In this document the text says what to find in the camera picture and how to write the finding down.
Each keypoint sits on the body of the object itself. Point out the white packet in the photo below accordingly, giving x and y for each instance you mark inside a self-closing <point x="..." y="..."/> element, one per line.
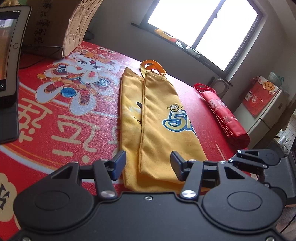
<point x="193" y="51"/>

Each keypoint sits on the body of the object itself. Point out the crumpled clear plastic wrapper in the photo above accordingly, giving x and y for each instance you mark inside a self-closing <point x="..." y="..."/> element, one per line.
<point x="179" y="44"/>

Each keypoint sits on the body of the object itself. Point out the beige round fan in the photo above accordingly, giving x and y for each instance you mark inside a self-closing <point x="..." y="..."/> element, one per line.
<point x="220" y="87"/>

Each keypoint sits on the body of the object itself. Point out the pale green bowl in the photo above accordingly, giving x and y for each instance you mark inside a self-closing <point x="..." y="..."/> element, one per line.
<point x="275" y="78"/>

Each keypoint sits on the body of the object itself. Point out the dark framed window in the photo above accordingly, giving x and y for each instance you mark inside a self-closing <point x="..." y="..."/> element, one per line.
<point x="208" y="27"/>

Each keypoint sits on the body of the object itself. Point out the white fridge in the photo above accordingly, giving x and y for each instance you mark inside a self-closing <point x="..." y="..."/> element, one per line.
<point x="270" y="115"/>

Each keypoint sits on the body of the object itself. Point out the red printed table mat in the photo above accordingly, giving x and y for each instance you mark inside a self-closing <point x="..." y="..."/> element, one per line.
<point x="69" y="129"/>

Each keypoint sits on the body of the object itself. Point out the yellow cartoon shopping bag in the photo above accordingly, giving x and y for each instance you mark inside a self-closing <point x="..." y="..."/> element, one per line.
<point x="157" y="139"/>

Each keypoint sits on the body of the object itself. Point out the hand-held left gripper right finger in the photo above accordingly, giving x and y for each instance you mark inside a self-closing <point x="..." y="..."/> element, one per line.
<point x="177" y="166"/>

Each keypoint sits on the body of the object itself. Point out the tablet in black case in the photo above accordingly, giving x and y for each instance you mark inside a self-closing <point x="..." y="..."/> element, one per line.
<point x="9" y="58"/>

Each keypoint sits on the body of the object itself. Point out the yellow packet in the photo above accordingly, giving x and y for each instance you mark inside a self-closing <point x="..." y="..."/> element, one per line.
<point x="161" y="32"/>

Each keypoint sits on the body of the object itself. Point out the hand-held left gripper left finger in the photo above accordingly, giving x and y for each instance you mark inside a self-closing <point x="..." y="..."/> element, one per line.
<point x="119" y="166"/>

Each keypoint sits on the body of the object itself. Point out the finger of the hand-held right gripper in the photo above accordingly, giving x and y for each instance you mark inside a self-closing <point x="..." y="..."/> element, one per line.
<point x="249" y="161"/>

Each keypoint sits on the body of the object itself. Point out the red folded shopping bag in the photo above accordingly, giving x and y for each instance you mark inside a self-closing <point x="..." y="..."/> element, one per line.
<point x="222" y="115"/>

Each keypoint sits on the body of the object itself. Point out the brown cardboard box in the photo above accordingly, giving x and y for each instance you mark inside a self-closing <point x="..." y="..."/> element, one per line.
<point x="74" y="30"/>

